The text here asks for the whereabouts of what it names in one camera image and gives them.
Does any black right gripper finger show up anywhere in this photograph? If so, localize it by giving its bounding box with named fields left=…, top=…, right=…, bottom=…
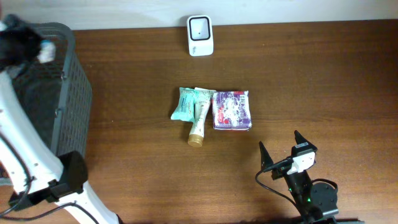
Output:
left=259, top=141, right=274, bottom=171
left=294, top=130, right=310, bottom=146

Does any purple tissue pack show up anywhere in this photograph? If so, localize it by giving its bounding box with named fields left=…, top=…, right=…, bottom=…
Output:
left=212, top=91, right=252, bottom=131

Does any white Pantene tube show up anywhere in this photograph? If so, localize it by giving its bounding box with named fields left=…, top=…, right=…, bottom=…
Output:
left=188, top=87, right=215, bottom=147

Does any mint green wipes pack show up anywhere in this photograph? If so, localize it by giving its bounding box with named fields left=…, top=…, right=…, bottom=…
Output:
left=170, top=87, right=196, bottom=122

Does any small teal tissue pack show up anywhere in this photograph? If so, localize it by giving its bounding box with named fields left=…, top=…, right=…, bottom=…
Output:
left=37, top=40, right=56, bottom=63

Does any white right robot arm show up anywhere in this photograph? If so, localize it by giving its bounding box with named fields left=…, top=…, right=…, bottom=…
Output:
left=255, top=131, right=338, bottom=223

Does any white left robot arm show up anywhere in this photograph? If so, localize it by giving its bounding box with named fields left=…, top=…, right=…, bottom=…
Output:
left=1, top=14, right=121, bottom=223

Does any white barcode scanner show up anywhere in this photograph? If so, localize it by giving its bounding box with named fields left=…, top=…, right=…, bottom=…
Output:
left=187, top=15, right=214, bottom=57

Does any dark grey plastic basket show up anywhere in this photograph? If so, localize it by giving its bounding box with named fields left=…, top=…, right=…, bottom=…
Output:
left=12, top=22, right=92, bottom=157

